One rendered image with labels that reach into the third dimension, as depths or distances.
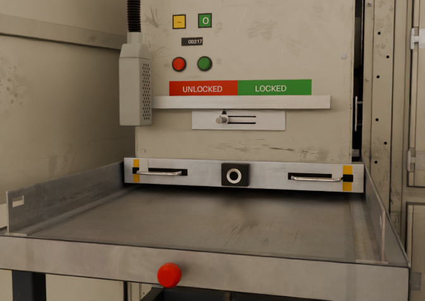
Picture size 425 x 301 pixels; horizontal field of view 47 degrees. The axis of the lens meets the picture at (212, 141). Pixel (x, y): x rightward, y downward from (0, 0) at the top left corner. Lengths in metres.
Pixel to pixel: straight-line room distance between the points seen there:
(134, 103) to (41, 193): 0.28
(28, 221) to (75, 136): 0.45
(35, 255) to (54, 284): 0.84
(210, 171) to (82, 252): 0.42
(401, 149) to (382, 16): 0.34
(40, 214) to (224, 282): 0.36
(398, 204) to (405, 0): 0.52
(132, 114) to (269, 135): 0.30
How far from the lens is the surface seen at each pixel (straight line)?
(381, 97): 1.32
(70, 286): 1.62
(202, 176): 1.10
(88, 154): 1.31
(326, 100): 1.02
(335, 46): 1.07
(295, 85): 1.06
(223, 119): 1.05
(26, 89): 1.18
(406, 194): 1.35
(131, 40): 1.07
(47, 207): 0.91
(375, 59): 1.33
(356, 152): 1.41
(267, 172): 1.07
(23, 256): 0.83
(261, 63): 1.08
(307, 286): 0.69
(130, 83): 1.04
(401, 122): 1.33
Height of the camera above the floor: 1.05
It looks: 4 degrees down
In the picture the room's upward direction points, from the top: straight up
